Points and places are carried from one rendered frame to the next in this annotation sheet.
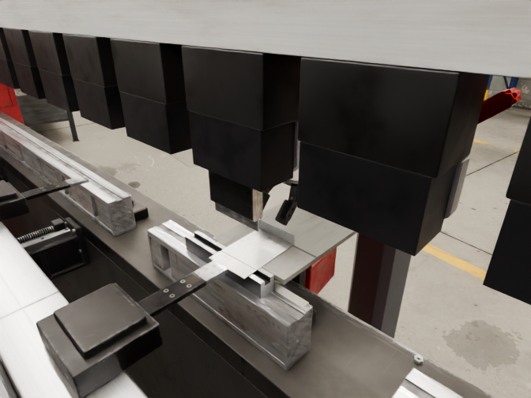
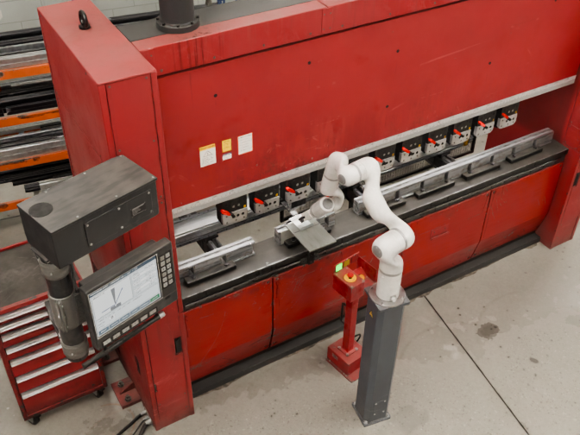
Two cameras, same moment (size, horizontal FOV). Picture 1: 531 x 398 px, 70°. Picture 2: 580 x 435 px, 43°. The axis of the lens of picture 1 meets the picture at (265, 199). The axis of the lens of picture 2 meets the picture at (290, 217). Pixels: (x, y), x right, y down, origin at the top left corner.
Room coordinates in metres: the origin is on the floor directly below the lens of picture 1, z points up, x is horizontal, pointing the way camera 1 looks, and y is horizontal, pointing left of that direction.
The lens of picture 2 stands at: (1.33, -3.18, 3.70)
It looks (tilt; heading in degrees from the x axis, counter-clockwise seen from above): 39 degrees down; 105
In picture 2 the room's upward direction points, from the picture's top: 1 degrees clockwise
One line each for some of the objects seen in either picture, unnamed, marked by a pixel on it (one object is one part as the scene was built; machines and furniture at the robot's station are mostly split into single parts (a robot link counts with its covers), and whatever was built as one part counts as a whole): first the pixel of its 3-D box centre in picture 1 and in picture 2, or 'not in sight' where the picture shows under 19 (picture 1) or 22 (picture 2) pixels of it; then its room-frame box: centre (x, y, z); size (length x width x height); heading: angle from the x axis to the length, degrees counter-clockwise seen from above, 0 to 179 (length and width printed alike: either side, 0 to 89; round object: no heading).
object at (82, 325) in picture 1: (150, 301); (285, 202); (0.41, 0.16, 1.01); 0.26 x 0.12 x 0.05; 136
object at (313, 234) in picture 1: (293, 230); (311, 233); (0.63, -0.06, 1.00); 0.26 x 0.18 x 0.01; 136
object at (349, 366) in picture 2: not in sight; (349, 357); (0.93, -0.10, 0.06); 0.25 x 0.20 x 0.12; 145
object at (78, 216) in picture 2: not in sight; (103, 268); (-0.04, -1.15, 1.53); 0.51 x 0.25 x 0.85; 62
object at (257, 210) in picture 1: (235, 193); (298, 201); (0.52, 0.05, 1.13); 0.10 x 0.02 x 0.10; 46
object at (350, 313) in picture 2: not in sight; (350, 319); (0.91, -0.08, 0.39); 0.05 x 0.05 x 0.54; 55
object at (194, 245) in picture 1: (226, 260); not in sight; (0.54, 0.07, 0.99); 0.20 x 0.03 x 0.03; 46
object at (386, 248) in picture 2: not in sight; (388, 253); (1.12, -0.45, 1.30); 0.19 x 0.12 x 0.24; 55
